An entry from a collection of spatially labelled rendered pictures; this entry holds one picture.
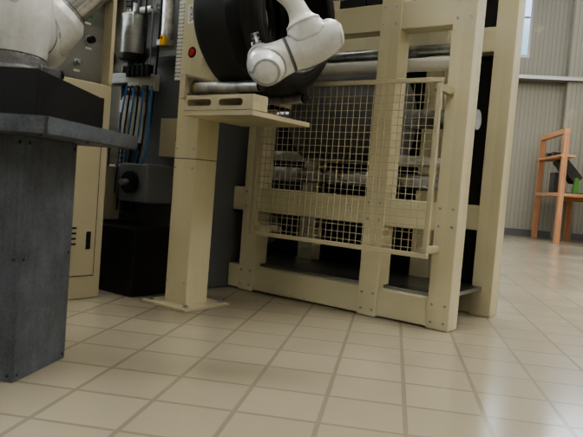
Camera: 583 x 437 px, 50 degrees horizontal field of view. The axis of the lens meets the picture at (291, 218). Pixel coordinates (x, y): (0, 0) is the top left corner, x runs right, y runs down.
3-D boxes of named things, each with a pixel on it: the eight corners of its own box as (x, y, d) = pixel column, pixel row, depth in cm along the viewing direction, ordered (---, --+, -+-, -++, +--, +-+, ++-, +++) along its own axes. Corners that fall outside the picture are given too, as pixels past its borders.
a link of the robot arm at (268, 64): (253, 84, 190) (294, 67, 189) (258, 97, 176) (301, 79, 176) (239, 50, 185) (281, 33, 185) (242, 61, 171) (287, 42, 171)
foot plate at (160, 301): (140, 301, 270) (140, 296, 270) (186, 295, 291) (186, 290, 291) (184, 312, 254) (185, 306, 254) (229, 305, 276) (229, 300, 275)
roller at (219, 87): (193, 80, 252) (199, 86, 256) (188, 90, 251) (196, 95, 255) (260, 76, 232) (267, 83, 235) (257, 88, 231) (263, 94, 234)
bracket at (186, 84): (178, 98, 250) (180, 73, 250) (244, 112, 283) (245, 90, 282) (184, 98, 248) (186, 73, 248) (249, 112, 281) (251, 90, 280)
